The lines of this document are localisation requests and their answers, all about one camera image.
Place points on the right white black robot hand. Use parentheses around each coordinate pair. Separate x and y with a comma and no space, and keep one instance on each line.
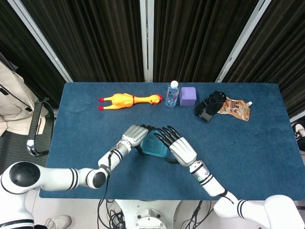
(182,150)

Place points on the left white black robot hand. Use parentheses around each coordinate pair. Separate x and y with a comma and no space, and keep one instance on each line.
(134,134)

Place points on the clear plastic container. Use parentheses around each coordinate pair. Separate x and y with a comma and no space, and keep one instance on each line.
(145,151)

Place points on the blue translucent container lid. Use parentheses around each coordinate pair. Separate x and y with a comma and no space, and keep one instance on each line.
(153,144)

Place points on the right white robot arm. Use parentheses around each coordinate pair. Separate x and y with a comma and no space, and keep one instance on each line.
(214,186)

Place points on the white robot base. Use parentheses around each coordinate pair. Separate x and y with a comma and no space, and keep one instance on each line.
(149,214)

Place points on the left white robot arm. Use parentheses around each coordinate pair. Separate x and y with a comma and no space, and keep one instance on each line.
(57,179)

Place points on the yellow rubber chicken toy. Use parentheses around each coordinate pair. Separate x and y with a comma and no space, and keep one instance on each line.
(124,100)

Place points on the blue felt table mat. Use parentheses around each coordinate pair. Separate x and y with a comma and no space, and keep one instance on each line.
(95,131)

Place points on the purple foam cube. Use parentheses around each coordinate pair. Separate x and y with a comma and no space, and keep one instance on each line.
(188,96)

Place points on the clear water bottle white cap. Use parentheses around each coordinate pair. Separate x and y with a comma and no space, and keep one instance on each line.
(172,95)

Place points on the brown spouted food pouch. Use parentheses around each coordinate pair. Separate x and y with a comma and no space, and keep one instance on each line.
(237,109)

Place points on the black office chair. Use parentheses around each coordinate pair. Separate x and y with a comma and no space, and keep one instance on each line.
(38,119)

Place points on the black pleated curtain panel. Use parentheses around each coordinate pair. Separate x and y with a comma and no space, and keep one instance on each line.
(21,52)
(197,38)
(95,38)
(281,47)

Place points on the black and white sneaker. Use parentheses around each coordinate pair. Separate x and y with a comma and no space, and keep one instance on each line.
(299,133)

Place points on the beige fabric bag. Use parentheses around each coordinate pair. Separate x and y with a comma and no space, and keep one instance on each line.
(14,100)

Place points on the silver aluminium frame post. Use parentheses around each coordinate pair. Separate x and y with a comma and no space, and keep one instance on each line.
(40,40)
(146,40)
(243,40)

